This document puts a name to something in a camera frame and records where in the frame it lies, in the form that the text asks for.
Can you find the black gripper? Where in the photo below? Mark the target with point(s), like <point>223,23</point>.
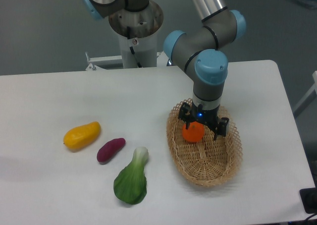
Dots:
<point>190,114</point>

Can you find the orange fruit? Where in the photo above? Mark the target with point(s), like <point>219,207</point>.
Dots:
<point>194,133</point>

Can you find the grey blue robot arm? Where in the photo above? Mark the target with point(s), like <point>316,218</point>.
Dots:
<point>198,55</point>

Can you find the woven wicker basket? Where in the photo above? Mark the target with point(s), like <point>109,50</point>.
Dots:
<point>206,163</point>

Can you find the green bok choy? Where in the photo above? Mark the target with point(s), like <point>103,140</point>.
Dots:
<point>130,186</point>

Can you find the purple sweet potato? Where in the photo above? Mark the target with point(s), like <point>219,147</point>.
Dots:
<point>109,149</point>

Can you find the yellow mango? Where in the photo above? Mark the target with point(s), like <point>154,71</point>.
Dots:
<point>82,136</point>

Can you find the black device at table edge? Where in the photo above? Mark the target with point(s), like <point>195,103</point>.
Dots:
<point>309,199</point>

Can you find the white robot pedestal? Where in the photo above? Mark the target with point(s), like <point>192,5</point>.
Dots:
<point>137,34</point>

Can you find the white frame at right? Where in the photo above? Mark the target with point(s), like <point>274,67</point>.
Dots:
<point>307,98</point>

